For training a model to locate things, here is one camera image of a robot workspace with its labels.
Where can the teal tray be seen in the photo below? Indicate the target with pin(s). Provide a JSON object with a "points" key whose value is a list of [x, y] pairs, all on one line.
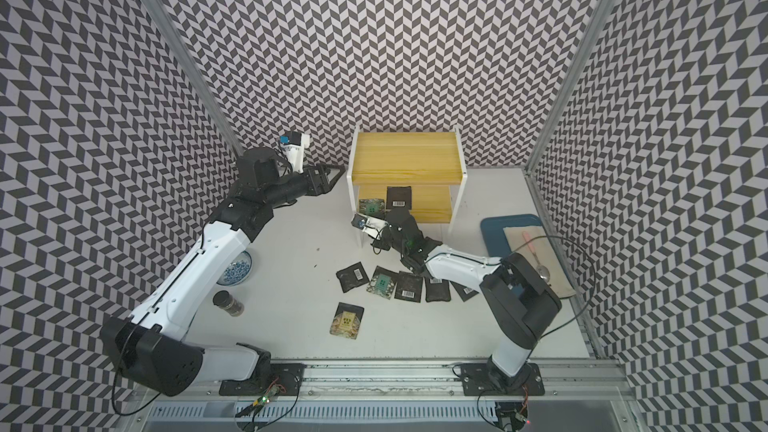
{"points": [[504, 234]]}

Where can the green floral tea bag top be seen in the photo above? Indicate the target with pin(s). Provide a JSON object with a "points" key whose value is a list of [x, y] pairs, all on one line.
{"points": [[383, 283]]}

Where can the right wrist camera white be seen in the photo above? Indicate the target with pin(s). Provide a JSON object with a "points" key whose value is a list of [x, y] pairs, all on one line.
{"points": [[371, 226]]}

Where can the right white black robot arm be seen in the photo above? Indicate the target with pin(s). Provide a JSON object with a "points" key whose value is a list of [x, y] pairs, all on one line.
{"points": [[521, 301]]}

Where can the green floral tea bag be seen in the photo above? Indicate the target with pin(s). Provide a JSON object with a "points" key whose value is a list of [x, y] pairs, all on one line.
{"points": [[383, 283], [374, 207]]}

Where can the pink handled metal spoon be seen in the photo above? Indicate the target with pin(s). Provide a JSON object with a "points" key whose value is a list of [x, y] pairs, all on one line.
{"points": [[542, 270]]}

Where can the aluminium front rail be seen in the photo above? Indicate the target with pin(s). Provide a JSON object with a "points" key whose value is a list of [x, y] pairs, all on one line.
{"points": [[422, 379]]}

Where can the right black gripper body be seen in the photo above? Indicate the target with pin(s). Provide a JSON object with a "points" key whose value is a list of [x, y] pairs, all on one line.
{"points": [[388, 240]]}

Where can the dark spice jar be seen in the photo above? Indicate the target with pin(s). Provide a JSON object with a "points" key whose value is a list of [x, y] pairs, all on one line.
{"points": [[225, 301]]}

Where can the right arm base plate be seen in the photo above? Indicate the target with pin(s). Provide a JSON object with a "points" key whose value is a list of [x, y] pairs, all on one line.
{"points": [[487, 379]]}

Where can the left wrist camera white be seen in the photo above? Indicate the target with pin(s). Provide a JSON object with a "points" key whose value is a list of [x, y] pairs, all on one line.
{"points": [[294, 145]]}

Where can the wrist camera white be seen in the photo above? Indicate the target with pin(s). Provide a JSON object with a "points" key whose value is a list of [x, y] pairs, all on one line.
{"points": [[294, 145], [371, 226]]}

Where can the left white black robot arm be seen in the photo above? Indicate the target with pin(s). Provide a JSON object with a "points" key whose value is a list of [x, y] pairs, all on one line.
{"points": [[149, 346]]}

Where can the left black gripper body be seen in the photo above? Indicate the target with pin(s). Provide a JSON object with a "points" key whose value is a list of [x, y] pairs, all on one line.
{"points": [[304, 184]]}

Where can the blue white ceramic bowl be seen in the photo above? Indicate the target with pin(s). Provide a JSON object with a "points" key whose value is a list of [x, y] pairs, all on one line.
{"points": [[237, 271]]}

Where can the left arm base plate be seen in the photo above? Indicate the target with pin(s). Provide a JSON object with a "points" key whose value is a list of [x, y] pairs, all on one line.
{"points": [[288, 377]]}

